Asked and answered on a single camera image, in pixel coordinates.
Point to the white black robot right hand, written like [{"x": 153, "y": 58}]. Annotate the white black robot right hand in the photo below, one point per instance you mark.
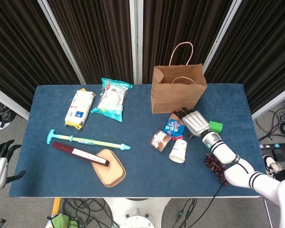
[{"x": 196, "y": 122}]

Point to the blue bread packet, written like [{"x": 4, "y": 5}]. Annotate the blue bread packet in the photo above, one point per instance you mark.
[{"x": 173, "y": 129}]

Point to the white paper cup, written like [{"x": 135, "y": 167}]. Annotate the white paper cup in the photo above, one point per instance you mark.
[{"x": 178, "y": 152}]

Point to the clear snack jar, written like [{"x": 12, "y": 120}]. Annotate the clear snack jar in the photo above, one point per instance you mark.
[{"x": 159, "y": 141}]

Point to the purple grape bunch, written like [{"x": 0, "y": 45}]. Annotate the purple grape bunch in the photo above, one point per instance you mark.
[{"x": 212, "y": 165}]

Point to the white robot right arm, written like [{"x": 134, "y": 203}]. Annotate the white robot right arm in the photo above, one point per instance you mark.
[{"x": 242, "y": 175}]

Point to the brown paper bag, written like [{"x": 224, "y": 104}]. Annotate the brown paper bag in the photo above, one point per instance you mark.
[{"x": 175, "y": 97}]

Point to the white paper scrap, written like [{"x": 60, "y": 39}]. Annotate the white paper scrap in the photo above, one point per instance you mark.
[{"x": 2, "y": 126}]

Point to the yellow floor strip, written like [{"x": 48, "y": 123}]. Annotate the yellow floor strip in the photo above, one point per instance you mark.
[{"x": 56, "y": 206}]

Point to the long dark red box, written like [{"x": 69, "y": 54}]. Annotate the long dark red box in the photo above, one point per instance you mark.
[{"x": 69, "y": 150}]

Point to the blue fabric table mat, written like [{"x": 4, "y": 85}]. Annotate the blue fabric table mat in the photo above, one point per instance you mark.
[{"x": 142, "y": 175}]

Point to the green cloth bundle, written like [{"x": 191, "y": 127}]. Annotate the green cloth bundle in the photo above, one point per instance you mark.
[{"x": 64, "y": 222}]

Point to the black white sneaker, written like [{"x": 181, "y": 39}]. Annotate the black white sneaker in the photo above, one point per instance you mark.
[{"x": 272, "y": 165}]

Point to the teal clear snack packet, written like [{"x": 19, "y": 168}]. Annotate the teal clear snack packet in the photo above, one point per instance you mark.
[{"x": 111, "y": 99}]

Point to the black floor pedal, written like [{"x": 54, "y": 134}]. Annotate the black floor pedal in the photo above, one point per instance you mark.
[{"x": 283, "y": 154}]

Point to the teal green toy pump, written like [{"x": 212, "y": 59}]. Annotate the teal green toy pump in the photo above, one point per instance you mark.
[{"x": 90, "y": 141}]

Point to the tan brown pad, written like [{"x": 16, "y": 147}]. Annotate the tan brown pad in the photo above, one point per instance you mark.
[{"x": 111, "y": 173}]

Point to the dark brown pleated curtain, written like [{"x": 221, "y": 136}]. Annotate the dark brown pleated curtain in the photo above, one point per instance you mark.
[
  {"x": 263, "y": 47},
  {"x": 161, "y": 28},
  {"x": 97, "y": 35},
  {"x": 19, "y": 47}
]

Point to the white yellow-ended food packet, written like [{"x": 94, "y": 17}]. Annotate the white yellow-ended food packet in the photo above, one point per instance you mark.
[{"x": 79, "y": 109}]

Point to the white table base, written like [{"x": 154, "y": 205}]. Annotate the white table base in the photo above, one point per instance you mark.
[{"x": 137, "y": 211}]

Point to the white partition rail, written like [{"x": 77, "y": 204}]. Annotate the white partition rail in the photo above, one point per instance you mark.
[
  {"x": 9, "y": 102},
  {"x": 273, "y": 102}
]

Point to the white partition post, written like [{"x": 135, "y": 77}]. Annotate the white partition post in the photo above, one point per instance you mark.
[
  {"x": 222, "y": 33},
  {"x": 135, "y": 35},
  {"x": 61, "y": 42}
]

